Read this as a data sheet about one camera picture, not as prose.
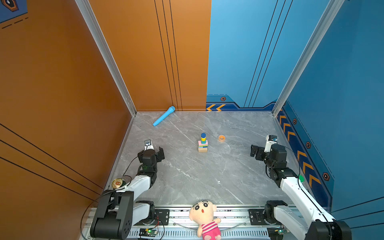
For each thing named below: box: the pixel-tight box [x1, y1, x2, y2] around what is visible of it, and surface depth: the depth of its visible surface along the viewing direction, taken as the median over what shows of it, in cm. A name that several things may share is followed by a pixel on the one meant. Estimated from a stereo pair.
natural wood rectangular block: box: [198, 147, 208, 153], surface depth 98 cm
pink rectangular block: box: [198, 140, 209, 146], surface depth 96 cm
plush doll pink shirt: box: [189, 200, 222, 240], surface depth 69 cm
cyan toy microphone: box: [153, 106, 176, 127], surface depth 118 cm
